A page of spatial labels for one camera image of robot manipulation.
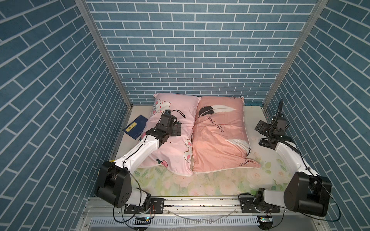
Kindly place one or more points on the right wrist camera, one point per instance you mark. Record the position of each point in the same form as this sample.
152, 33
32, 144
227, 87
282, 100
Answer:
280, 122

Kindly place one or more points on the light pink cartoon pillow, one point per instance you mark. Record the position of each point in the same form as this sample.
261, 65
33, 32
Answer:
176, 153

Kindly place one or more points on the floral table mat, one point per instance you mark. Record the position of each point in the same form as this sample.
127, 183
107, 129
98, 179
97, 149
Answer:
273, 174

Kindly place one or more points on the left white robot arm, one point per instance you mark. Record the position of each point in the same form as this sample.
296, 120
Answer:
114, 182

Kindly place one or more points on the salmon pink feather pillow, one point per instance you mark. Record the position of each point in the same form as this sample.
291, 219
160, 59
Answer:
220, 140

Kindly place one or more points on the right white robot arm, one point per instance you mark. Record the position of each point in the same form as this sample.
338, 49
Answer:
307, 192

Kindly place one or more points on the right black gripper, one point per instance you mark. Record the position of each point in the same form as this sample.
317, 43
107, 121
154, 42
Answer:
265, 125

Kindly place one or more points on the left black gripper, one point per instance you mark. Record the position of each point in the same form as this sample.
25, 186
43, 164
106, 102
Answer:
178, 129

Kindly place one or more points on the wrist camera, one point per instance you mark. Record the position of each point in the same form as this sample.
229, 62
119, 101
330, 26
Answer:
167, 120
280, 122

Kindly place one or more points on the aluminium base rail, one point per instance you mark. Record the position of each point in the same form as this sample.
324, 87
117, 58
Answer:
194, 213

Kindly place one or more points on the dark blue notebook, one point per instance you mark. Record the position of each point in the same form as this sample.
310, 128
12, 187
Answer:
136, 128

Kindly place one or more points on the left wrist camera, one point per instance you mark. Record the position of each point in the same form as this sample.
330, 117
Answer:
167, 120

